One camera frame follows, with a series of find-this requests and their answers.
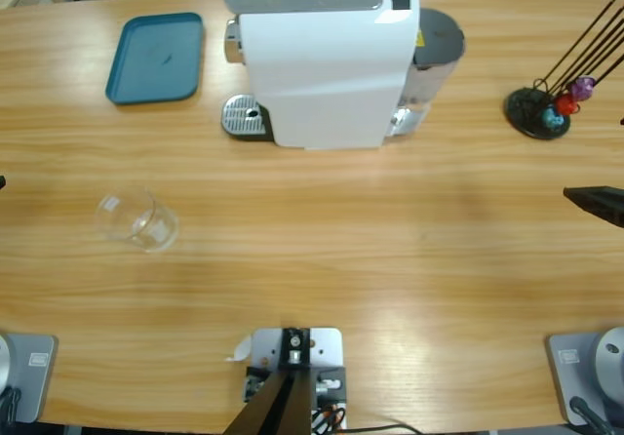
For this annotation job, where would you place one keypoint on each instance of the white paper tag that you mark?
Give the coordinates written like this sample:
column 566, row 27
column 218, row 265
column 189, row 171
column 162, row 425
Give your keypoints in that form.
column 241, row 349

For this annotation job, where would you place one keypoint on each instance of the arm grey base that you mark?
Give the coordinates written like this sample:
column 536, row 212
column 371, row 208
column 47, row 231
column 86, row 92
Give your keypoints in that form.
column 580, row 362
column 34, row 367

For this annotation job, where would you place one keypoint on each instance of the clear glass cup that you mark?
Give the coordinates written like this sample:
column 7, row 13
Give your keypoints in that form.
column 136, row 220

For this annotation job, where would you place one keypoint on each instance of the purple coffee capsule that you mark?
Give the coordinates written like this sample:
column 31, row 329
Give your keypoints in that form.
column 583, row 88

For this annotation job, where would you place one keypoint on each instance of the white capsule coffee machine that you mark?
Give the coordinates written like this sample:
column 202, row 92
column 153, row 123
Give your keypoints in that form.
column 322, row 74

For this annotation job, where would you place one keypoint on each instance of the teal plastic tray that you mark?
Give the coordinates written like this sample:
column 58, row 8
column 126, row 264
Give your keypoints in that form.
column 156, row 59

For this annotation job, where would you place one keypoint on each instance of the dark camera post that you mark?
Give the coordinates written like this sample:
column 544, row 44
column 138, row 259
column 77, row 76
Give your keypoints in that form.
column 278, row 406

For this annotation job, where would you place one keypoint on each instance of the orange plug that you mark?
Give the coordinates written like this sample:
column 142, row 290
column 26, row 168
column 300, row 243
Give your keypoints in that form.
column 330, row 410

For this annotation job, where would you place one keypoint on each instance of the red coffee capsule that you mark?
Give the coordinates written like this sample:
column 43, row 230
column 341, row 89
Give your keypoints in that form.
column 566, row 104

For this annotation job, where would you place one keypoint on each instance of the blue coffee capsule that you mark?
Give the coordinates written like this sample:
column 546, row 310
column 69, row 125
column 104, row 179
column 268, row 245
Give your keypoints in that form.
column 553, row 118

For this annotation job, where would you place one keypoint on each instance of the black capsule holder with rods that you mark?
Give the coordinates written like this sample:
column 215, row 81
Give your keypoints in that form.
column 524, row 108

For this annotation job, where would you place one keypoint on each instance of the clear water tank dark lid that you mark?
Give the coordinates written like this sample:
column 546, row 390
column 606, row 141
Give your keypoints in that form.
column 436, row 40

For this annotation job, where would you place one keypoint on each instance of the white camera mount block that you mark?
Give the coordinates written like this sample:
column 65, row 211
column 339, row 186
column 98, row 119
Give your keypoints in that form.
column 324, row 347

